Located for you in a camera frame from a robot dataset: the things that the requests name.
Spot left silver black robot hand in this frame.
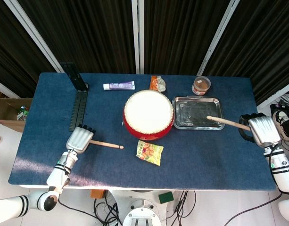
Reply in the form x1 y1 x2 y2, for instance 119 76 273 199
65 124 97 155

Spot blue felt table mat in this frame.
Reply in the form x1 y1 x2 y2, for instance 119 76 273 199
8 72 277 192

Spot black upright bracket post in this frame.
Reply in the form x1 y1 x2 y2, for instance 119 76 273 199
60 62 90 92

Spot white partition frame post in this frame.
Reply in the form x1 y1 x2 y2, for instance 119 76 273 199
256 79 289 110
131 0 145 75
0 77 20 99
198 0 240 75
4 0 65 73

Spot rectangular steel tray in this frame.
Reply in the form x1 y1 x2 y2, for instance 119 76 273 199
172 96 226 130

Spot black cable bundle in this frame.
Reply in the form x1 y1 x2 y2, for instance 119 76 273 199
167 190 197 226

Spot yellow green snack packet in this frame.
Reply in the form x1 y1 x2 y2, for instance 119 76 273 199
135 139 164 167

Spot wooden drumstick dark-marked tip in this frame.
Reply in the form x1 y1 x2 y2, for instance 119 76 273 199
90 140 124 150

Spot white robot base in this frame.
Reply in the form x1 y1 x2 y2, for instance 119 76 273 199
110 189 175 226

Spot black pleated curtain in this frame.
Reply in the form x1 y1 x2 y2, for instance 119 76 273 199
17 0 137 74
0 0 56 97
144 0 233 75
204 0 289 105

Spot orange block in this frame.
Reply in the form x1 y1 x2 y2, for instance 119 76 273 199
90 189 105 200

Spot green square block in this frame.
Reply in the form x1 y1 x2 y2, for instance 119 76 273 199
158 192 174 204

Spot brown cardboard box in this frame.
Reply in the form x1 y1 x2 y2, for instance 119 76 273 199
0 88 33 132

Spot white purple toothpaste tube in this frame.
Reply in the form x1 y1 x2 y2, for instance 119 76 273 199
102 81 136 91

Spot tangled cables and device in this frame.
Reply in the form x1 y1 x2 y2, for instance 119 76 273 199
270 93 289 113

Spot black white sneaker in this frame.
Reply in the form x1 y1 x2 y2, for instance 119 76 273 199
272 109 289 142

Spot red drum white head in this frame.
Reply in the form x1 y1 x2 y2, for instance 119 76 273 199
122 90 175 142

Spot black perforated flat rail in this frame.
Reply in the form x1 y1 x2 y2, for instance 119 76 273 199
68 90 88 132

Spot crumpled orange snack packet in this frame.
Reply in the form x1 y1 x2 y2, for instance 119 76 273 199
149 75 166 93

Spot black floor cable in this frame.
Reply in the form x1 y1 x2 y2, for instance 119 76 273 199
57 197 123 226
225 192 283 226

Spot clear jar brown contents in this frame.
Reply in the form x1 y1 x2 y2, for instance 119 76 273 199
191 75 211 96

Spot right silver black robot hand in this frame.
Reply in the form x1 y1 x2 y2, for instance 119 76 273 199
238 113 282 148

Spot plain wooden drumstick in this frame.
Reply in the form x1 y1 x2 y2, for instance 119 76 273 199
206 115 251 131

